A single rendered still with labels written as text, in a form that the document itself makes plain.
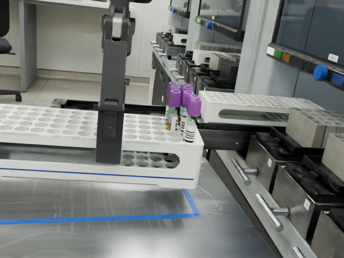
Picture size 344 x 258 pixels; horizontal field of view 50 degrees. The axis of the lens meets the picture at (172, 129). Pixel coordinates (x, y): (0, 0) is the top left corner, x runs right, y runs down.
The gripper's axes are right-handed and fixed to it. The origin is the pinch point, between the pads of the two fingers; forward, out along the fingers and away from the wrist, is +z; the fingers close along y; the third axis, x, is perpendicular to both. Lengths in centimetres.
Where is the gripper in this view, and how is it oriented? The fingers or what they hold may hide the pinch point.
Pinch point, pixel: (111, 129)
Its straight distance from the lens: 50.3
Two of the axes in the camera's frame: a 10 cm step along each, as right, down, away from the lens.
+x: 9.9, 0.8, 1.3
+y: 1.0, 3.6, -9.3
